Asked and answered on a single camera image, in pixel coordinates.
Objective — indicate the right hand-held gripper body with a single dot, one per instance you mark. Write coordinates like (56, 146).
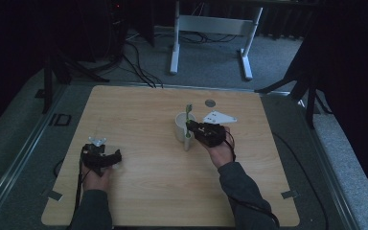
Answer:
(211, 133)

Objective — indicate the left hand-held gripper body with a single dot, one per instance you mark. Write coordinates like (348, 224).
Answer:
(94, 158)

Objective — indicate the white cup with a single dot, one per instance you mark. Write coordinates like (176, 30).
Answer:
(180, 128)

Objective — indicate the green toothbrush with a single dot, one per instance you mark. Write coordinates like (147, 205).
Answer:
(188, 110)

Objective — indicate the person's right hand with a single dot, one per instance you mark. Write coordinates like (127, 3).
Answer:
(221, 153)

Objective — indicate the person's left hand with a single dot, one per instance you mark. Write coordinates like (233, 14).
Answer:
(96, 182)

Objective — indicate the grey tape strip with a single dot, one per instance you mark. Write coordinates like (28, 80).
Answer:
(290, 194)
(53, 194)

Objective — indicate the black metal stand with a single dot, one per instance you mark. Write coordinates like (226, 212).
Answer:
(48, 83)
(310, 96)

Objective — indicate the black computer tower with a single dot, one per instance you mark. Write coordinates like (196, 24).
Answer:
(117, 28)

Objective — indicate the metal floor rail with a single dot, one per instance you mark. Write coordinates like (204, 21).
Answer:
(22, 150)
(329, 172)

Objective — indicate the white metal desk frame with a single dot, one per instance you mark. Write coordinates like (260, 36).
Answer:
(214, 25)

